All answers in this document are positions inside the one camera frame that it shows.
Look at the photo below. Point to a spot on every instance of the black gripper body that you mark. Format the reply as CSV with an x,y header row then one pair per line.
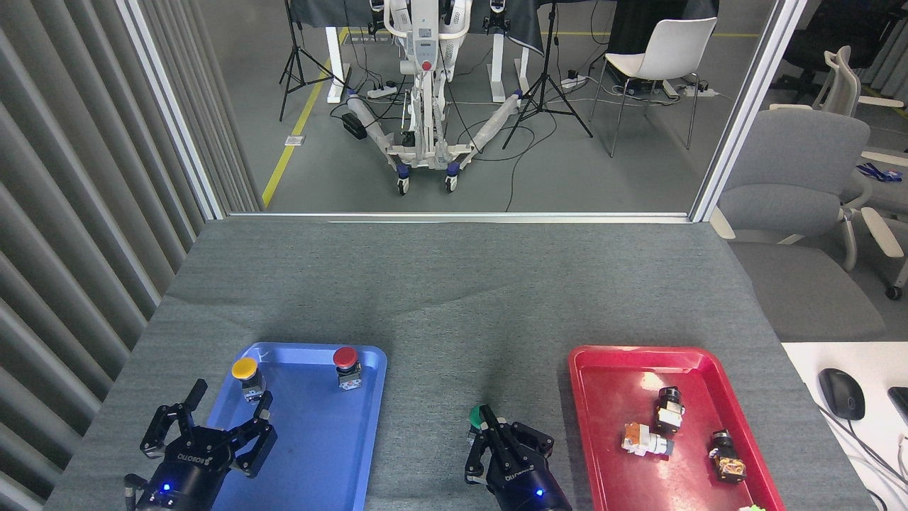
x,y
191,472
528,482

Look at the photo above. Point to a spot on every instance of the white desk leg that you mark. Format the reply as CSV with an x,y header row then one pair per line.
x,y
335,64
500,67

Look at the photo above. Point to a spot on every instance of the grey felt table cover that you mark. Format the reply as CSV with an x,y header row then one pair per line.
x,y
461,298

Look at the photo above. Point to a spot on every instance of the black orange switch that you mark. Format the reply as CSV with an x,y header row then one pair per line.
x,y
727,458

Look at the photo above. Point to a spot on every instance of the black selector switch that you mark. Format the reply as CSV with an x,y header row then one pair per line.
x,y
669,410

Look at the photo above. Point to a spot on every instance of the white power strip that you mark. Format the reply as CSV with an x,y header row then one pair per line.
x,y
381,91
573,81
696,89

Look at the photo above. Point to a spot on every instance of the black foot pedal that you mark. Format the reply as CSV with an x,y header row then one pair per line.
x,y
354,125

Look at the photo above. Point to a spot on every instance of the green push button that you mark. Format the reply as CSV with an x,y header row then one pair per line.
x,y
474,419

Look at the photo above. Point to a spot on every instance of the black flat device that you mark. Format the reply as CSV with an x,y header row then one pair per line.
x,y
899,404

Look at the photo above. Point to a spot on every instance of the white switch block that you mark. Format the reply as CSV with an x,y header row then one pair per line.
x,y
642,440

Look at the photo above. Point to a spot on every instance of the silver floor plate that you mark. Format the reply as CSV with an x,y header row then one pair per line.
x,y
294,140

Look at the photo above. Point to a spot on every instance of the black table cloth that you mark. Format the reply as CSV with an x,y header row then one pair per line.
x,y
521,25

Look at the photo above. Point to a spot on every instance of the white plastic chair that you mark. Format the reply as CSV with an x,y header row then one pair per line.
x,y
667,50

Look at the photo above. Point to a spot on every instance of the white frame office chair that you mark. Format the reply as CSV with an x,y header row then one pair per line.
x,y
844,85

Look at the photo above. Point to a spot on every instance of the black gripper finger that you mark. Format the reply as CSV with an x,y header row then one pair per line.
x,y
481,454
170,422
257,436
528,436

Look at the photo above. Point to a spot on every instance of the red push button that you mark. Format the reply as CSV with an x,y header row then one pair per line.
x,y
346,362

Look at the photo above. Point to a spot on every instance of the small green item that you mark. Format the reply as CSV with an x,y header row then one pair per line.
x,y
754,508

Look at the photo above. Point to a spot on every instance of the black computer mouse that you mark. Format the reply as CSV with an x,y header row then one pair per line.
x,y
842,394

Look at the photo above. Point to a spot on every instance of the white wheeled stand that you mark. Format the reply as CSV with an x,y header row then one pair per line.
x,y
424,78

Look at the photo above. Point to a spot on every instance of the white side table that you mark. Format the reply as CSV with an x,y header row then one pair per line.
x,y
872,461

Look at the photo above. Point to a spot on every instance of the blue plastic tray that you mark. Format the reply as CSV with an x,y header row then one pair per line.
x,y
319,440

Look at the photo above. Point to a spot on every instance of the grey office chair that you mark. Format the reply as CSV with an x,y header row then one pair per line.
x,y
787,184

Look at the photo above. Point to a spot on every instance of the black tripod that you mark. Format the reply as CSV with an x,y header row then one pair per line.
x,y
545,85
294,64

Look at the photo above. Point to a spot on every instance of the silver post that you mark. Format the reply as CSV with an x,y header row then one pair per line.
x,y
748,106
167,106

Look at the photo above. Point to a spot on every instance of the yellow push button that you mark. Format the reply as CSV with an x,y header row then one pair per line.
x,y
246,372

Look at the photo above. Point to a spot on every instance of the red plastic tray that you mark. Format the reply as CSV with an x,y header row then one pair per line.
x,y
610,397

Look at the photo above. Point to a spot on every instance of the silver horizontal rail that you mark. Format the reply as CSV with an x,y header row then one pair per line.
x,y
461,216

